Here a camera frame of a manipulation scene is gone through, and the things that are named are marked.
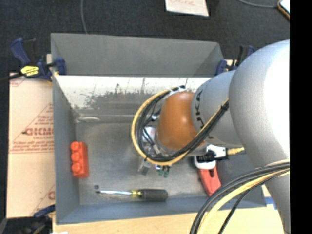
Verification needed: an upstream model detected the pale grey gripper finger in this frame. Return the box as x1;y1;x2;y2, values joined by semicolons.
137;158;150;176

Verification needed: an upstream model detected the grey metal bin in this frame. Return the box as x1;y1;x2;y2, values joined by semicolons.
50;32;268;225

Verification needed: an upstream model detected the orange-red toy brick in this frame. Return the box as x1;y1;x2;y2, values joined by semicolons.
70;141;90;179

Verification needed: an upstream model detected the red and white tool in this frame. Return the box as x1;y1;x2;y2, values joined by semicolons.
194;156;222;197

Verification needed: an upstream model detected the brown cardboard board, red print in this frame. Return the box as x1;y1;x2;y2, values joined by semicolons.
6;72;57;219

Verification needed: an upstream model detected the black and yellow handled screwdriver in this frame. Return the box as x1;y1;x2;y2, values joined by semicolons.
95;188;169;202

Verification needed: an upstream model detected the black cylinder on white bracket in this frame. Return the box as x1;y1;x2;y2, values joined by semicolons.
196;144;245;162

